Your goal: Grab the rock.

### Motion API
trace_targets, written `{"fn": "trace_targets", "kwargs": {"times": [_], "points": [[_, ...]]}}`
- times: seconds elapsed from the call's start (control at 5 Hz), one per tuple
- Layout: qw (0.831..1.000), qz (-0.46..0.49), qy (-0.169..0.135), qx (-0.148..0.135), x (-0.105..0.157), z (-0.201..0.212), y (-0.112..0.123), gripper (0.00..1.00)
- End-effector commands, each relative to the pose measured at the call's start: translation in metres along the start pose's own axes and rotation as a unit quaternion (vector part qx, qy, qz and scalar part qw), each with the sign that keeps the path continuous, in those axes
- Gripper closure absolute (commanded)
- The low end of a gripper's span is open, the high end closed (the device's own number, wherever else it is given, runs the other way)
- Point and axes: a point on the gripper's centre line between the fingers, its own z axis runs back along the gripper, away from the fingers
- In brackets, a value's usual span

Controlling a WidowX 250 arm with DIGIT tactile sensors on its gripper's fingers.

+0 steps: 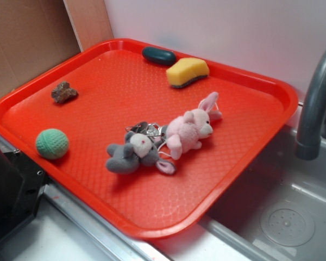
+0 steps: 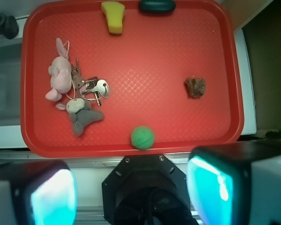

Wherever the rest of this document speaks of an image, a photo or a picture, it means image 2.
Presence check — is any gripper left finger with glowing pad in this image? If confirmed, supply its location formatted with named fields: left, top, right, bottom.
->
left=0, top=160, right=78, bottom=225

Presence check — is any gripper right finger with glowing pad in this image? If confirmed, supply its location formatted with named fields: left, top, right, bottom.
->
left=186, top=140, right=281, bottom=225

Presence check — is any brown rock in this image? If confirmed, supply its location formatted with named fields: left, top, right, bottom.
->
left=185, top=78, right=206, bottom=98

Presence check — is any grey plush bunny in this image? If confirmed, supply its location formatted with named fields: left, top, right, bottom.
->
left=55, top=98, right=104, bottom=136

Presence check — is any green textured ball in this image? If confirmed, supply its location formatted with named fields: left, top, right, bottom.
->
left=130, top=126, right=155, bottom=150

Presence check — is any silver key bunch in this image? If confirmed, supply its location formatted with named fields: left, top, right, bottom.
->
left=71, top=57, right=110, bottom=106

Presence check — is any pink plush bunny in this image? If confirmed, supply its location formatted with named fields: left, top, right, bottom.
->
left=45, top=37, right=72, bottom=102

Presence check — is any red plastic tray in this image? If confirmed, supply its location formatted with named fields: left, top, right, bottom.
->
left=21, top=0, right=244, bottom=158

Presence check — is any stainless steel sink basin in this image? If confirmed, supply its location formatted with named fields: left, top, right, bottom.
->
left=0, top=39, right=22, bottom=127

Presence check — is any yellow sponge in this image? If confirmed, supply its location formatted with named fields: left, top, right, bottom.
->
left=101, top=1, right=125, bottom=35

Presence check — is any dark green oval soap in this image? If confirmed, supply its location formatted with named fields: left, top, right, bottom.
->
left=138, top=0, right=176, bottom=15

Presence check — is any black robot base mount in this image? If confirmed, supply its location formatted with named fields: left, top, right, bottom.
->
left=102, top=155, right=198, bottom=225

